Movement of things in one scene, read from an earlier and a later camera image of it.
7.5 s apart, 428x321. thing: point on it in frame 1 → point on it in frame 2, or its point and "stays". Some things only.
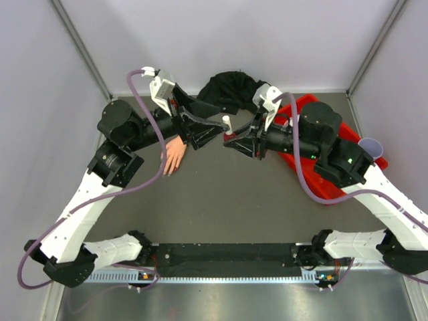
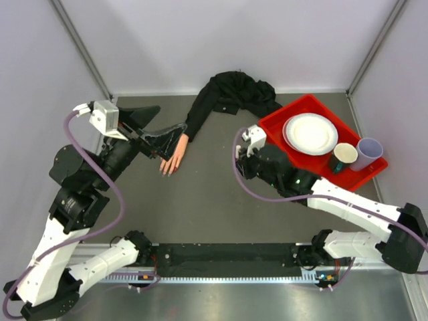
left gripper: [196, 131] → [164, 139]
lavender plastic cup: [372, 146] stays
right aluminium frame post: [374, 50] stays
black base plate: [225, 261] stays
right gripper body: [259, 134] → [251, 166]
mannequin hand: [175, 150] stays
